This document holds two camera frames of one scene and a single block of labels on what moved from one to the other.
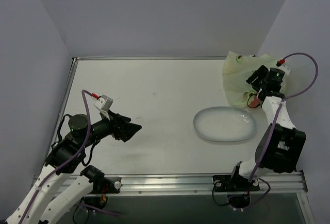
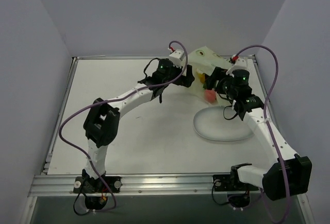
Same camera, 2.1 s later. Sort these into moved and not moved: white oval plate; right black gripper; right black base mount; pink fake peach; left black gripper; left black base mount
Moved: left black gripper; right black gripper; pink fake peach
Not moved: white oval plate; left black base mount; right black base mount
